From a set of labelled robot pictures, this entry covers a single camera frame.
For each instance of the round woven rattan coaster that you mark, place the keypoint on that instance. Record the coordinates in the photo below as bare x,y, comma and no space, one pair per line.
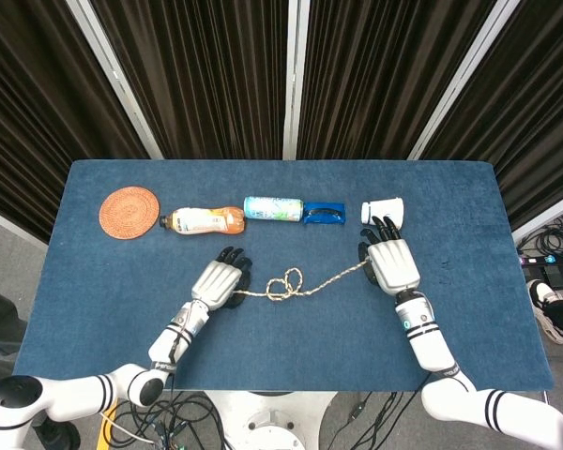
130,213

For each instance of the brown curtain partition panel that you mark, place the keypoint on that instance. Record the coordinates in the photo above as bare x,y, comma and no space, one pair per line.
37,117
380,75
535,122
206,75

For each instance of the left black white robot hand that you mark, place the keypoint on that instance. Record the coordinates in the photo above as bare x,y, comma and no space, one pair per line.
216,279

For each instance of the white green drink can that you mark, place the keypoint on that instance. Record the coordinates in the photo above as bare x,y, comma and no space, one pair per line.
272,208

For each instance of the blue table cloth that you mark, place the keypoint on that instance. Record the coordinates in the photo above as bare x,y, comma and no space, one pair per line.
309,342

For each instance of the black shoe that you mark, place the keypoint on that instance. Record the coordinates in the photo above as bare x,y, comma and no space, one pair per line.
61,436

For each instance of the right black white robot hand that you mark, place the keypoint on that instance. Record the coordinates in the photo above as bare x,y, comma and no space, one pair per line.
394,262

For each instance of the black power strip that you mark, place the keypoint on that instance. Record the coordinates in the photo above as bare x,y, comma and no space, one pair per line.
551,260

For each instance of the orange drink plastic bottle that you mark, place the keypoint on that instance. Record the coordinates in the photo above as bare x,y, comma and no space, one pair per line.
202,221

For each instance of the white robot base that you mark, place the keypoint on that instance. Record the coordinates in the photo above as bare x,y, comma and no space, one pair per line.
272,417

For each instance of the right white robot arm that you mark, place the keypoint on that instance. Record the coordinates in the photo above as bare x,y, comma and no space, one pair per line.
431,347

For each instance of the blue snack packet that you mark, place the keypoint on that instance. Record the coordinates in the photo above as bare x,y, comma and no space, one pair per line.
324,213

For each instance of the white sneaker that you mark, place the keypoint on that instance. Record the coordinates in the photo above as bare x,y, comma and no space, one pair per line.
542,300

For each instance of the dark grey trouser leg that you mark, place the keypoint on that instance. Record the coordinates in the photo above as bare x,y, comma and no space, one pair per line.
0,328

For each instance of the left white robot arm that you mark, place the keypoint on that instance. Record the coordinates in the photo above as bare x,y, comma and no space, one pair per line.
94,398

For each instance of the white paper cup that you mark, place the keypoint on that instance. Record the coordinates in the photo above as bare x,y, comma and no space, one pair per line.
384,206

